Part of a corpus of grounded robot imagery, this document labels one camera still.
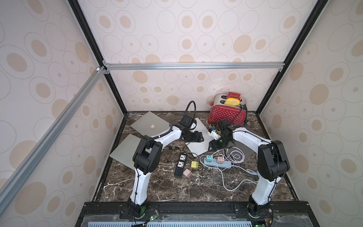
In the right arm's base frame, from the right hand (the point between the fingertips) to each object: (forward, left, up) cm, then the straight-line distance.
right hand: (211, 149), depth 92 cm
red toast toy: (+37, -15, +16) cm, 43 cm away
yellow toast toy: (+31, -15, +15) cm, 37 cm away
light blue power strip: (-8, -9, -3) cm, 13 cm away
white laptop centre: (+3, +8, -3) cm, 9 cm away
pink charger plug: (-15, +15, -3) cm, 21 cm away
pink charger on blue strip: (-8, -5, +2) cm, 9 cm away
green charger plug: (-8, +2, +2) cm, 8 cm away
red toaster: (+22, -17, +10) cm, 30 cm away
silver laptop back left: (+22, +46, -2) cm, 51 cm away
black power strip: (-11, +20, -2) cm, 23 cm away
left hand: (+5, +6, +4) cm, 9 cm away
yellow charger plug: (-10, +11, -2) cm, 15 cm away
